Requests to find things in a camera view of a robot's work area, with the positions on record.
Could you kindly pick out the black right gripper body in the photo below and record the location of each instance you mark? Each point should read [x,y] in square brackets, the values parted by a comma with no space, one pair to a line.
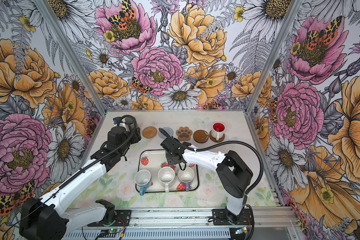
[171,160]

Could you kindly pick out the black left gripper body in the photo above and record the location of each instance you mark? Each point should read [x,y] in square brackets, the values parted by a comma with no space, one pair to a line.
[133,137]

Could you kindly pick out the rattan wicker round coaster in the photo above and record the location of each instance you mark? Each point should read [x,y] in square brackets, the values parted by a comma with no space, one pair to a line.
[149,132]

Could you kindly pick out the cork paw print coaster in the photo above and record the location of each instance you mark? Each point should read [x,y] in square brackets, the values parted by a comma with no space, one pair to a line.
[184,134]

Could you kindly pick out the grey-blue woven round coaster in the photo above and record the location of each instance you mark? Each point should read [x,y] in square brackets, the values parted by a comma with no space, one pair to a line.
[168,130]

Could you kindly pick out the white lilac handled mug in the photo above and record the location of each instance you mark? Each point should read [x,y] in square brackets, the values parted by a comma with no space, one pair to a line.
[186,177]

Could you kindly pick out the scratched brown wooden round coaster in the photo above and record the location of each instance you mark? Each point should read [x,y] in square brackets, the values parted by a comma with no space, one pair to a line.
[201,136]

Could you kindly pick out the blue floral mug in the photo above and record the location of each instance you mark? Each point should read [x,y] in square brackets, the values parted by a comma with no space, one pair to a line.
[142,181]

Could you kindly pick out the white mug red inside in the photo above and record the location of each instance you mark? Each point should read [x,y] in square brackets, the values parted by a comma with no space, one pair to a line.
[217,131]

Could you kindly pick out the black mug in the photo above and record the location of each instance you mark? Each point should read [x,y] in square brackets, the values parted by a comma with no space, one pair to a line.
[182,166]

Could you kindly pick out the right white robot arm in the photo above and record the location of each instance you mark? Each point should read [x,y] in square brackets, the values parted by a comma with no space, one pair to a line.
[232,171]

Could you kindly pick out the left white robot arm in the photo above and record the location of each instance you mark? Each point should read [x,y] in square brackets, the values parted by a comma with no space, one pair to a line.
[47,218]

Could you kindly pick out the white strawberry serving tray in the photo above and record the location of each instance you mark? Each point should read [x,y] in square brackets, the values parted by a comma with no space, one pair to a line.
[153,161]

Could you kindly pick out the white speckled mug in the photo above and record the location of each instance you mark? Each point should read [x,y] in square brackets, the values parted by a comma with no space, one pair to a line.
[166,177]

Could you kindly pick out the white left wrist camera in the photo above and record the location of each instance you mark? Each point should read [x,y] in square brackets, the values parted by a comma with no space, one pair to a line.
[120,122]

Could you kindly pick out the left aluminium corner post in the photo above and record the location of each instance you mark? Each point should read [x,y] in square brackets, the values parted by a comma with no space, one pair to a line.
[51,20]

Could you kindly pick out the aluminium corner post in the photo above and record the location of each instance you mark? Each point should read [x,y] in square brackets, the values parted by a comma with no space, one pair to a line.
[279,40]
[51,20]

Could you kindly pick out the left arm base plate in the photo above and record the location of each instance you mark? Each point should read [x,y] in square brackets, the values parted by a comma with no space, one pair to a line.
[117,218]

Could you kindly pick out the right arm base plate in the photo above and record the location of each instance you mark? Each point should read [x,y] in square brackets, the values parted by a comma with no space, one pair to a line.
[222,217]

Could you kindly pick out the aluminium front rail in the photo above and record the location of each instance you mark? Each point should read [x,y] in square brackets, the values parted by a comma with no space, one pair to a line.
[176,218]

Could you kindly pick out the right aluminium corner post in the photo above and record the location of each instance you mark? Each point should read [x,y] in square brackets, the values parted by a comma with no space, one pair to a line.
[279,40]

